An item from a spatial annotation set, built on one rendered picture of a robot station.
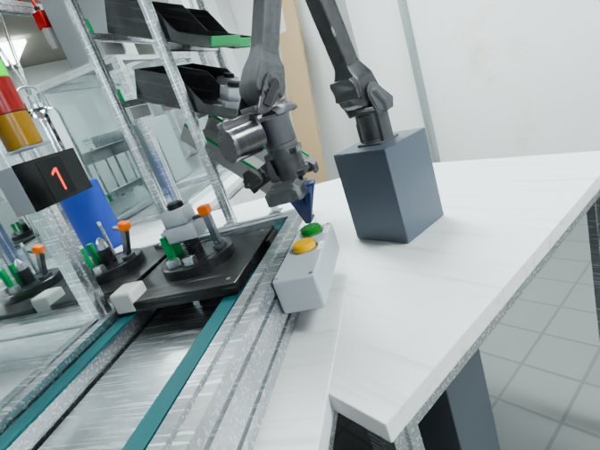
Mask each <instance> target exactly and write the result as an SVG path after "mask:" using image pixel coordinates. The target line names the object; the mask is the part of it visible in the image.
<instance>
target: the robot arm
mask: <svg viewBox="0 0 600 450"><path fill-rule="evenodd" d="M305 2H306V4H307V6H308V9H309V11H310V13H311V16H312V18H313V21H314V23H315V26H316V28H317V30H318V32H319V34H320V36H321V40H322V43H323V45H324V46H325V49H326V51H327V53H328V56H329V58H330V61H331V63H332V66H333V68H334V71H335V78H334V83H331V84H330V85H329V87H330V90H331V91H332V93H333V95H334V97H335V100H336V104H339V105H340V107H341V108H342V109H343V110H344V111H345V112H346V115H347V116H348V118H349V119H352V118H354V117H355V120H356V128H357V131H358V135H359V139H360V142H361V144H360V145H358V146H357V147H366V146H379V145H382V144H384V143H386V142H388V141H389V140H390V139H392V138H395V137H397V136H398V133H395V134H394V133H393V130H392V126H391V122H390V119H389V115H388V110H389V109H390V108H392V107H393V96H392V95H391V94H389V93H388V92H387V91H386V90H385V89H384V88H383V87H381V86H380V85H379V83H378V81H377V80H376V78H375V77H374V75H373V73H372V71H371V70H370V69H369V68H368V67H367V66H366V65H364V64H363V63H362V62H361V61H360V60H359V59H358V57H357V54H356V52H355V50H354V46H353V44H352V41H351V39H350V37H349V35H348V32H347V30H346V25H345V23H344V21H343V19H342V16H341V14H340V11H339V9H338V6H337V3H336V1H335V0H305ZM281 7H282V0H254V2H253V17H252V31H251V45H250V52H249V55H248V58H247V60H246V63H245V65H244V68H243V70H242V74H241V79H240V82H239V94H240V101H239V106H238V109H237V118H236V119H233V120H230V121H223V122H221V123H218V124H217V127H218V130H219V133H218V142H219V144H218V147H219V148H220V151H221V154H222V155H223V157H224V158H225V159H226V160H227V161H228V162H229V163H232V164H235V163H238V162H240V161H243V160H245V159H246V158H248V157H250V156H253V155H255V154H258V153H260V152H261V151H262V150H263V149H264V146H265V147H266V150H267V154H266V155H265V156H264V160H265V164H264V165H262V166H261V167H260V168H258V169H257V170H255V169H253V168H250V169H249V170H248V171H246V172H245V173H244V174H243V178H244V180H243V182H244V184H245V188H246V189H251V191H252V192H253V193H254V194H255V193H256V192H258V191H259V189H260V188H261V187H263V186H264V185H265V184H267V183H268V182H269V181H271V183H277V184H273V185H272V186H271V188H270V189H269V190H268V192H267V194H266V196H265V199H266V202H267V205H268V206H269V207H270V208H272V207H274V206H278V205H282V204H288V203H291V204H292V205H293V207H294V208H295V209H296V211H297V212H298V214H299V215H300V216H301V218H302V219H303V220H304V222H305V223H306V224H307V223H311V222H312V217H313V195H314V185H315V179H310V180H307V178H305V177H304V175H305V174H306V173H307V172H310V171H313V172H314V173H317V172H318V170H319V166H318V163H317V161H316V160H314V159H313V158H312V157H310V158H307V159H304V158H303V155H302V152H301V149H300V148H301V147H302V143H301V141H299V142H298V141H297V138H296V133H295V131H294V128H293V125H292V122H291V120H290V117H289V114H288V113H289V111H292V110H293V111H294V109H296V108H297V104H294V103H292V102H289V101H288V100H287V99H286V98H282V99H281V97H283V96H284V94H285V90H286V81H285V69H284V66H283V63H282V61H281V60H280V57H279V34H280V21H281ZM275 102H277V104H276V105H275V106H273V105H274V104H275ZM272 106H273V107H272ZM369 107H372V108H369ZM365 108H368V109H365ZM258 115H262V118H260V119H258ZM278 182H279V183H278Z"/></svg>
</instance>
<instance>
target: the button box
mask: <svg viewBox="0 0 600 450"><path fill-rule="evenodd" d="M302 238H313V239H314V241H315V244H316V245H315V247H314V248H312V249H311V250H309V251H306V252H303V253H295V252H294V250H293V247H292V246H293V244H294V243H295V242H296V241H298V240H300V239H302ZM338 253H339V245H338V240H337V237H336V234H335V231H334V229H333V225H332V223H331V222H327V223H325V224H321V231H320V232H318V233H316V234H314V235H311V236H307V237H304V236H302V235H301V232H300V230H298V232H297V234H296V237H295V239H294V241H293V243H292V245H291V247H290V248H289V250H288V252H287V255H286V257H285V259H284V261H283V263H282V264H281V266H280V268H279V271H278V273H277V275H276V277H275V278H274V280H273V281H272V285H273V287H274V289H275V292H276V294H277V297H278V299H279V303H280V305H281V308H282V311H283V313H285V314H287V313H297V312H302V311H308V310H313V309H318V308H323V307H325V305H326V303H327V299H328V295H329V289H330V285H331V281H332V278H333V274H334V270H335V267H336V263H337V259H338Z"/></svg>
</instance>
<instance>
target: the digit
mask: <svg viewBox="0 0 600 450"><path fill-rule="evenodd" d="M36 165H37V167H38V168H39V170H40V172H41V174H42V176H43V178H44V180H45V182H46V184H47V185H48V187H49V189H50V191H51V193H52V195H53V196H54V199H55V200H57V199H59V198H61V197H63V196H67V195H68V194H70V193H73V192H75V191H77V189H76V188H75V186H74V184H73V182H72V180H71V177H70V175H69V173H68V172H67V170H66V168H65V166H64V164H63V161H62V159H61V157H60V155H57V156H54V157H51V158H48V159H45V160H42V161H39V162H36Z"/></svg>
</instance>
